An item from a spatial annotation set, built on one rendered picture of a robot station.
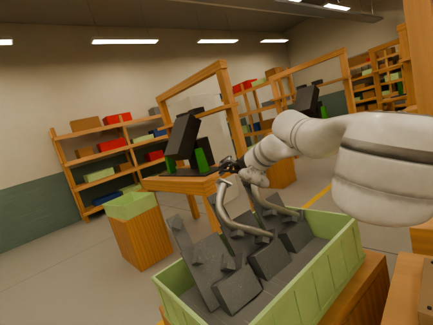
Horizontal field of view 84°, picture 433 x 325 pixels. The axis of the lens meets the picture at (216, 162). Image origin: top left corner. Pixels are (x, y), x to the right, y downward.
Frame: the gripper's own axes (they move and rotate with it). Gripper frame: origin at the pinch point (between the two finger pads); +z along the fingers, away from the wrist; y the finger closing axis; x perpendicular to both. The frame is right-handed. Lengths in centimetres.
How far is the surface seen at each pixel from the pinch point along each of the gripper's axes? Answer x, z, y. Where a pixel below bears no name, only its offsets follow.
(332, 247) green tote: 14.4, -10.9, -31.8
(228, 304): 35.8, 6.6, -9.8
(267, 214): 2.9, 10.3, -21.1
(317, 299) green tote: 29.1, -7.3, -29.8
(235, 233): 14.3, 9.6, -9.1
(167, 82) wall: -516, 516, 79
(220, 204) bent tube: 6.6, 8.9, -1.1
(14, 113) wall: -212, 492, 329
